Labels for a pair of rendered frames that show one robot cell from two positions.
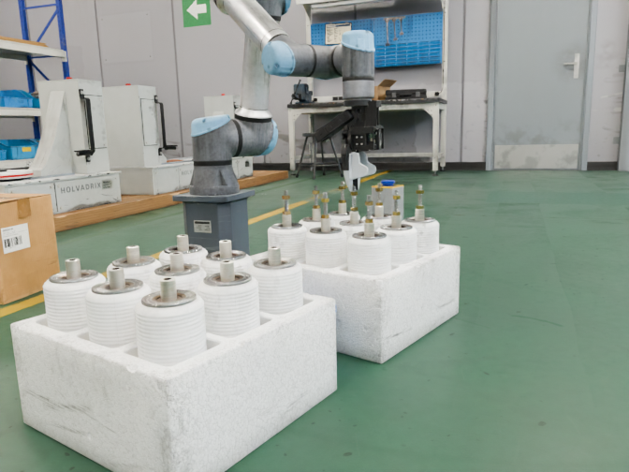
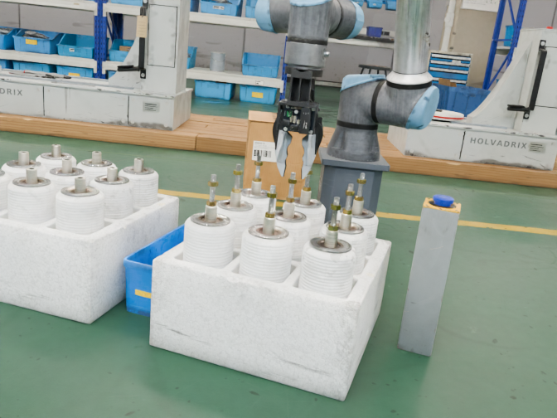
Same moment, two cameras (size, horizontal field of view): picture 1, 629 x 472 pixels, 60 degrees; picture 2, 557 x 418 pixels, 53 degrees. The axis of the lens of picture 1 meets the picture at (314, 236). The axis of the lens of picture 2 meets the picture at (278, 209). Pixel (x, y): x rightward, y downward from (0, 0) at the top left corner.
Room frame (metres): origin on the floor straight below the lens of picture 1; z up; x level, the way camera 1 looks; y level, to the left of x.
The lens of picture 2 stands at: (0.93, -1.11, 0.58)
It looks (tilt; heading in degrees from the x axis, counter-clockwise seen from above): 16 degrees down; 69
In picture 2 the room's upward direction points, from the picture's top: 6 degrees clockwise
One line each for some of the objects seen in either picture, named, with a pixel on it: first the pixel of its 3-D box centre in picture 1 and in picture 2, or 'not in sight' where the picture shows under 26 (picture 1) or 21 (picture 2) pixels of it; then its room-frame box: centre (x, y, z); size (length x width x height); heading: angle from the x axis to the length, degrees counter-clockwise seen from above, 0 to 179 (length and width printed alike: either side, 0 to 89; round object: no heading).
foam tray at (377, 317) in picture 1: (355, 286); (280, 289); (1.33, -0.10, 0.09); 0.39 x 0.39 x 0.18; 52
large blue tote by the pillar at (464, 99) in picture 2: not in sight; (457, 105); (4.40, 3.51, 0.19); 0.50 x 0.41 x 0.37; 74
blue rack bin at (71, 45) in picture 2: not in sight; (84, 46); (0.99, 5.14, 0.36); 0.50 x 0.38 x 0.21; 69
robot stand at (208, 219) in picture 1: (217, 240); (346, 206); (1.67, 0.30, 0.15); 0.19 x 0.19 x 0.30; 70
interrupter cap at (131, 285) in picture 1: (117, 287); (23, 164); (0.81, 0.30, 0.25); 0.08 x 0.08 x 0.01
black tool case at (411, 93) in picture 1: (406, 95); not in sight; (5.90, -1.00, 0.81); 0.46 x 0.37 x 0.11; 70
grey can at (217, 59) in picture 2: not in sight; (217, 61); (2.26, 4.58, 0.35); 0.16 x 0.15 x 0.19; 160
